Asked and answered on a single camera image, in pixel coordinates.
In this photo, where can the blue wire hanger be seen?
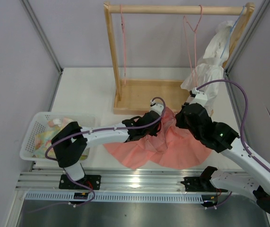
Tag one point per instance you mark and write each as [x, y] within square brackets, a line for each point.
[231, 31]

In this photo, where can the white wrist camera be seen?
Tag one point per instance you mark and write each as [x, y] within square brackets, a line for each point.
[157, 105]
[198, 97]

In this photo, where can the slotted white cable duct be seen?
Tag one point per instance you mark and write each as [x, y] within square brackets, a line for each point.
[115, 197]

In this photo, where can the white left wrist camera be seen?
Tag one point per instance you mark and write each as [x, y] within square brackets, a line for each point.
[157, 105]

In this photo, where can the left aluminium frame post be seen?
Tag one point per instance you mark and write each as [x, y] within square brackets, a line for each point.
[41, 34]

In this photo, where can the aluminium frame post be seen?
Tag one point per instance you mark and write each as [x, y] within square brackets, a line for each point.
[246, 37]
[41, 34]

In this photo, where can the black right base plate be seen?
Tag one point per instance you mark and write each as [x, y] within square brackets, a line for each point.
[200, 183]

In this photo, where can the aluminium mounting rail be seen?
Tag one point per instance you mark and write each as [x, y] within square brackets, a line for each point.
[123, 181]

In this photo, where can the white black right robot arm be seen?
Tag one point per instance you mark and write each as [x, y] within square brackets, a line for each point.
[221, 138]

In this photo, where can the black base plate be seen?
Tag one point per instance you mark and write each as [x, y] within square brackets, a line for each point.
[92, 181]
[200, 183]

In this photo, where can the wooden clothes rack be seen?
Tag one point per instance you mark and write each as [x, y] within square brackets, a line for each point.
[129, 98]

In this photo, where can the pink pleated skirt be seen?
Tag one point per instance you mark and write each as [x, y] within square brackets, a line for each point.
[172, 147]

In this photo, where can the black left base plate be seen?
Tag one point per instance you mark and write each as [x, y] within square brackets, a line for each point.
[92, 181]

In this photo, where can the white garment on hanger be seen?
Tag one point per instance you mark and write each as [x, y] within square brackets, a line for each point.
[210, 66]

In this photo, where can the right aluminium frame post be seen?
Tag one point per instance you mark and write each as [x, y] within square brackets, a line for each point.
[246, 37]

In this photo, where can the white plastic laundry basket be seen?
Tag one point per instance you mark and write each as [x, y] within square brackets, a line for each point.
[39, 124]

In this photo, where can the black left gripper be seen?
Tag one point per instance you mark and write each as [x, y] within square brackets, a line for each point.
[153, 132]

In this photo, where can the floral pastel garment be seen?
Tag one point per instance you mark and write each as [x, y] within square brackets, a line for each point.
[43, 140]

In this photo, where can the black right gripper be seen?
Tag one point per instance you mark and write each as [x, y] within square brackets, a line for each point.
[179, 117]

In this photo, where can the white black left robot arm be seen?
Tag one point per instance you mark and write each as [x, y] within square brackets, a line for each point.
[69, 144]

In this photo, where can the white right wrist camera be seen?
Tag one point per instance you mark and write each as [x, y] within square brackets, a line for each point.
[198, 97]

